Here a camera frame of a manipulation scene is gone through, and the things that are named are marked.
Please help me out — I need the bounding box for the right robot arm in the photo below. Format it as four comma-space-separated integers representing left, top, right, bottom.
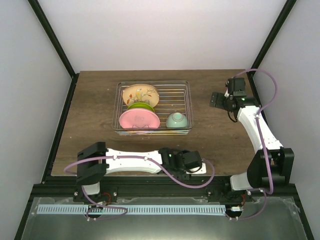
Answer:
209, 92, 295, 202

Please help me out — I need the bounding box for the lime green plate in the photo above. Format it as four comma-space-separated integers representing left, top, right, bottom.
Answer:
127, 102, 155, 113

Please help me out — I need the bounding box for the light blue slotted strip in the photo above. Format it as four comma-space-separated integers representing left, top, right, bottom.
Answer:
36, 204, 226, 216

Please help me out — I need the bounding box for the metal front panel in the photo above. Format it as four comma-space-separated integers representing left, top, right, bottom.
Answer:
21, 197, 308, 240

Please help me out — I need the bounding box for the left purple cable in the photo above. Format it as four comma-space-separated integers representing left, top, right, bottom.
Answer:
63, 155, 216, 222

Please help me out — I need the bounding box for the pink plate with bird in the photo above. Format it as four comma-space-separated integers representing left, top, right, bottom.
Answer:
122, 84, 160, 107

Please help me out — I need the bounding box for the left black frame post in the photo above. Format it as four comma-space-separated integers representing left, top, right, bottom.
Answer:
27, 0, 77, 78

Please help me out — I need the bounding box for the black frame post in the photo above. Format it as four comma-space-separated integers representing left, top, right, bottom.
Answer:
27, 0, 77, 78
248, 0, 297, 76

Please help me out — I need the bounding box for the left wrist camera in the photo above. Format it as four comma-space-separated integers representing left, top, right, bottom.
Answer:
181, 150, 203, 174

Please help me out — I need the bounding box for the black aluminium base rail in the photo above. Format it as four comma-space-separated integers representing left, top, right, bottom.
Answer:
32, 175, 296, 203

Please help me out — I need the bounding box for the chrome wire dish rack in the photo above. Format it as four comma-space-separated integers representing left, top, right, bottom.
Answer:
112, 80, 193, 135

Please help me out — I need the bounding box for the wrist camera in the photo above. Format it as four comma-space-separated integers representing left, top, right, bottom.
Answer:
181, 150, 203, 174
224, 77, 247, 97

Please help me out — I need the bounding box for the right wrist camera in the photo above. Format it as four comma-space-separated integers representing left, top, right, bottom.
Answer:
224, 77, 247, 97

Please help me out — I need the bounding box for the mint green bowl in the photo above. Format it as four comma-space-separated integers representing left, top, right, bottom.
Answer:
165, 112, 189, 129

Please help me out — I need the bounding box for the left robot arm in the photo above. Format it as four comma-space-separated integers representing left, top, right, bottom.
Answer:
76, 142, 190, 202

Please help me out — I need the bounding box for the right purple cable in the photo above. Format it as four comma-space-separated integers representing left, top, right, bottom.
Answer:
233, 68, 278, 222

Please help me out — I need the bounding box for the plain pink plate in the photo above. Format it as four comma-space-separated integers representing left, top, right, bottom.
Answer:
119, 108, 160, 129

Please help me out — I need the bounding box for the purple cable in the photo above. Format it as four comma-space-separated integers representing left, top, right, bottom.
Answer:
233, 68, 278, 222
63, 155, 216, 222

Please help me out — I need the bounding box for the right black frame post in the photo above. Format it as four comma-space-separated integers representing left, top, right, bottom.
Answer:
248, 0, 297, 76

